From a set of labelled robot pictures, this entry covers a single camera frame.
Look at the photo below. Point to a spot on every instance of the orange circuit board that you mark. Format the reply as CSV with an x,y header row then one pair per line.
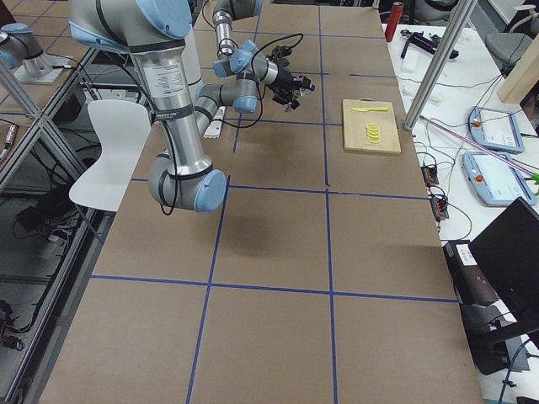
x,y
439,205
430,175

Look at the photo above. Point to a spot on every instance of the lower blue teach pendant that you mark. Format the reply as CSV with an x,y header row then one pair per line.
x,y
495,183

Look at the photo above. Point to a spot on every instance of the wooden plank stand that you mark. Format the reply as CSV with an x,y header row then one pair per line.
x,y
522,78

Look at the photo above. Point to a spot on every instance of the black purple tool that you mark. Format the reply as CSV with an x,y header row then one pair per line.
x,y
417,38

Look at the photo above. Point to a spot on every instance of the white plastic chair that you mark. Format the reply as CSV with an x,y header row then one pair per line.
x,y
122,128

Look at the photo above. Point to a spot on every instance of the aluminium frame post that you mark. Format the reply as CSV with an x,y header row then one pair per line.
x,y
456,24

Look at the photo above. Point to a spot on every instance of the lemon slice four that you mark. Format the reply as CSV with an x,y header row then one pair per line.
x,y
374,140

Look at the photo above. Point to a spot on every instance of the steel jigger shaker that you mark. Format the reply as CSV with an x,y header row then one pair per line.
x,y
288,108

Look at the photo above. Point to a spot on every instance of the lower orange circuit board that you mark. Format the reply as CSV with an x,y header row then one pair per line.
x,y
439,205

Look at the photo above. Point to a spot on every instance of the black box device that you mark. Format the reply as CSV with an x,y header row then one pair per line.
x,y
471,284

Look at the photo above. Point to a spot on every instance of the blue teach pendant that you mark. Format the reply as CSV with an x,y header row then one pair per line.
x,y
495,183
495,129

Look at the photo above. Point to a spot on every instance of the wooden cutting board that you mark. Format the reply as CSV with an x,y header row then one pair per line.
x,y
354,128

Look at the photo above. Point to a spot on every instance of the pink rod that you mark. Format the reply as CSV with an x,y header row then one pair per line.
x,y
481,148

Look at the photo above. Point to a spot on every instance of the black monitor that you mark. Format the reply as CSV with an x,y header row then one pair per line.
x,y
507,253

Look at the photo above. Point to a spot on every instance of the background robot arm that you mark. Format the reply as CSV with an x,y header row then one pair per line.
x,y
21,52

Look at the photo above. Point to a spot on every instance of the yellow plastic knife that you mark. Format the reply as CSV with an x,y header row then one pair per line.
x,y
370,109

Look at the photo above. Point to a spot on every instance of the upper orange circuit board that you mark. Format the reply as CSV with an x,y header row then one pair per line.
x,y
430,175

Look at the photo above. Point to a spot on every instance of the grey office chair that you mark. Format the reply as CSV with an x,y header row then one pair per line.
x,y
509,46

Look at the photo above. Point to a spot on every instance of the upper blue teach pendant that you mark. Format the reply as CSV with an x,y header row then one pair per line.
x,y
495,129

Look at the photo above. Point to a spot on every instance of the clear glass measuring cup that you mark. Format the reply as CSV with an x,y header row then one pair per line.
x,y
302,93

